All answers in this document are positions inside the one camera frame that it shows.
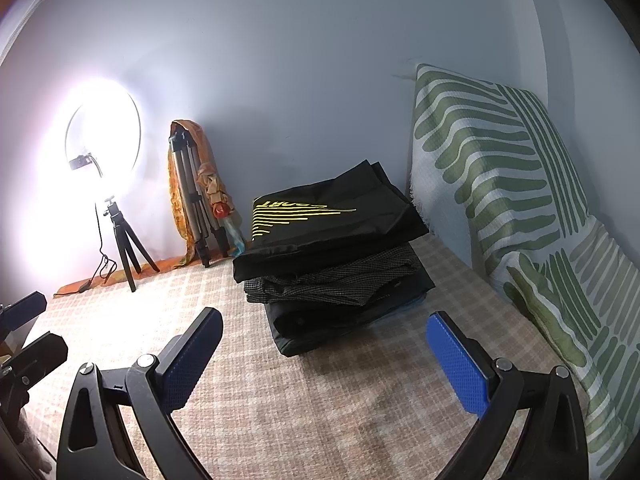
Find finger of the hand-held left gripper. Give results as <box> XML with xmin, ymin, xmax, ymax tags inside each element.
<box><xmin>0</xmin><ymin>331</ymin><xmax>69</xmax><ymax>413</ymax></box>
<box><xmin>0</xmin><ymin>290</ymin><xmax>48</xmax><ymax>335</ymax></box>

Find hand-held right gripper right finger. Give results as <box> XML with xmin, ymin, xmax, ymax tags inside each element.
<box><xmin>425</xmin><ymin>311</ymin><xmax>591</xmax><ymax>480</ymax></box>

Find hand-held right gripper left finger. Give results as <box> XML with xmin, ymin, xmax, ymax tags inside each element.
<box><xmin>57</xmin><ymin>306</ymin><xmax>224</xmax><ymax>480</ymax></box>

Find black pants with yellow print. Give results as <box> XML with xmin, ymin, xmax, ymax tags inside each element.
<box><xmin>232</xmin><ymin>159</ymin><xmax>431</xmax><ymax>284</ymax></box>

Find orange leaf-print bed sheet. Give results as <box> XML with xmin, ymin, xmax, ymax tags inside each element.
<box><xmin>54</xmin><ymin>254</ymin><xmax>213</xmax><ymax>302</ymax></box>

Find stack of folded dark clothes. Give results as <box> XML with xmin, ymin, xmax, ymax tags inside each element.
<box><xmin>264</xmin><ymin>260</ymin><xmax>437</xmax><ymax>359</ymax></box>

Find beige checked blanket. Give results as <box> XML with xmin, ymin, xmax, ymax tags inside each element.
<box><xmin>20</xmin><ymin>234</ymin><xmax>601</xmax><ymax>480</ymax></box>

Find green striped white pillow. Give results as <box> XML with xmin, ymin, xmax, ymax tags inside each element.
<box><xmin>501</xmin><ymin>216</ymin><xmax>640</xmax><ymax>480</ymax></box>
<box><xmin>409</xmin><ymin>63</ymin><xmax>592</xmax><ymax>283</ymax></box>

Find orange floral scarf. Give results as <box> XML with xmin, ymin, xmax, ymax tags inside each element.
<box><xmin>166</xmin><ymin>119</ymin><xmax>217</xmax><ymax>267</ymax></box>

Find grey folded tripod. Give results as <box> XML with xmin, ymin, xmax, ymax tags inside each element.
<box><xmin>169</xmin><ymin>131</ymin><xmax>226</xmax><ymax>269</ymax></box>

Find black cable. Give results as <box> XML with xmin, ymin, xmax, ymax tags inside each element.
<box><xmin>74</xmin><ymin>204</ymin><xmax>119</xmax><ymax>294</ymax></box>

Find ring light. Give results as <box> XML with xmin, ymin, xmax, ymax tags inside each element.
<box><xmin>64</xmin><ymin>94</ymin><xmax>145</xmax><ymax>202</ymax></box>

